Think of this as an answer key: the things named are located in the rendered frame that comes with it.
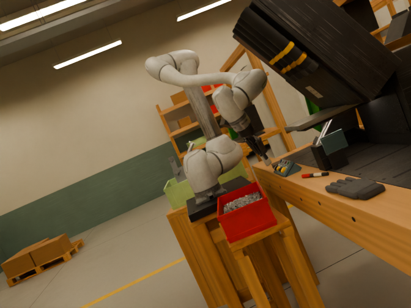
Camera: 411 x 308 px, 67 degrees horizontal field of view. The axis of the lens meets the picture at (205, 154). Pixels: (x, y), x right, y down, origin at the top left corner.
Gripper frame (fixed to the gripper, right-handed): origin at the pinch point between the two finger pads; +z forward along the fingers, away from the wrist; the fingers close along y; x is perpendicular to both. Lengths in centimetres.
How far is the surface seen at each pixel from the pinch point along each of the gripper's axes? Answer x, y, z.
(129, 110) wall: 84, -702, 7
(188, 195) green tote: -29, -84, 23
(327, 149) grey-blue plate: 8.9, 33.2, -2.0
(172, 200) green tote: -40, -88, 19
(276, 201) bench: 5, -34, 47
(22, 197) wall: -258, -764, 11
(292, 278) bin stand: -29, 9, 53
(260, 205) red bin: -24.7, 25.4, -1.7
